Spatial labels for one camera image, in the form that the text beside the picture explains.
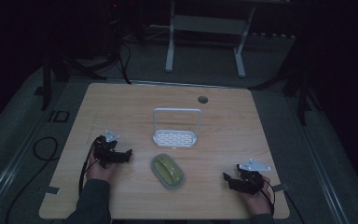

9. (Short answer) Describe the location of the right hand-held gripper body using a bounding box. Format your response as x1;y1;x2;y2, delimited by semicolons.
227;158;272;196

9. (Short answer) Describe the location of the black floor cable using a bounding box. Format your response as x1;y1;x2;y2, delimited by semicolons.
5;135;60;224

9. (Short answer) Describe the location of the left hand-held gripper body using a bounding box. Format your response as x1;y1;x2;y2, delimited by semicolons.
92;129;129;169

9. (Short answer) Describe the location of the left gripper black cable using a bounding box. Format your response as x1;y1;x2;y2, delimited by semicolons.
77;139;101;197

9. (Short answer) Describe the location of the white soap rack with handle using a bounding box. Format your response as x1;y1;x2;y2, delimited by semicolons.
152;107;202;148

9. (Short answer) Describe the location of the black tripod stand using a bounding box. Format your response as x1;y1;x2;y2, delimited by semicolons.
248;36;318;127
40;55;108;111

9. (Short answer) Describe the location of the person's right hand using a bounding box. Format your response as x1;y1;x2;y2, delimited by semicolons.
240;175;276;217

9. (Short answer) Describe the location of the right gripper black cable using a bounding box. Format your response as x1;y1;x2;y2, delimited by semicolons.
251;176;276;217

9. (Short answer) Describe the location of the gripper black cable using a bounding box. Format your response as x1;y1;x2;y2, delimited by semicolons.
251;176;276;217
77;139;101;197

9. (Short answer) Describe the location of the white metal stand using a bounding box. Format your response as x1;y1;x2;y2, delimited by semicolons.
164;0;256;78

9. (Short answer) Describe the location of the person's left hand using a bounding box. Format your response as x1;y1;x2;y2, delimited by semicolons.
86;148;119;184

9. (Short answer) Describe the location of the green soap bar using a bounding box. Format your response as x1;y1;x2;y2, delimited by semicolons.
154;155;183;186

